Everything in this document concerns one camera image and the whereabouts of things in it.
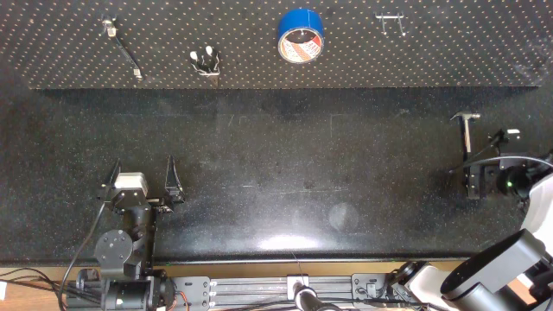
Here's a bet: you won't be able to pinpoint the black cable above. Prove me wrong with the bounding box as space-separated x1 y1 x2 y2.
56 200 107 311
446 137 553 175

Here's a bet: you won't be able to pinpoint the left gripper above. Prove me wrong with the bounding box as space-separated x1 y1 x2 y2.
99 155 188 213

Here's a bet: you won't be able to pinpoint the mounting rail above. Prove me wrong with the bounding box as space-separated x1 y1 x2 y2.
75 260 423 311

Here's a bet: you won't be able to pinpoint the hammer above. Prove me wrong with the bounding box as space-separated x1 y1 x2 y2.
449 110 482 200

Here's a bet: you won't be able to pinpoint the roll of blue tape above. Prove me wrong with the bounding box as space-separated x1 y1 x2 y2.
276 8 326 66

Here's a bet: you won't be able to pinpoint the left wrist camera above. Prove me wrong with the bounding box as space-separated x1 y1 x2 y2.
112 171 150 196

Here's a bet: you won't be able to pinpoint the black pegboard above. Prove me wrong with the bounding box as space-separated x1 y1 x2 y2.
0 0 553 90

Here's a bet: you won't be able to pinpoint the wrench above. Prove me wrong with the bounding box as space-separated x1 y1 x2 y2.
100 15 144 82

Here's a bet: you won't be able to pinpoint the black and white pliers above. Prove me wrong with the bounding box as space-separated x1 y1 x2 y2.
188 44 222 89

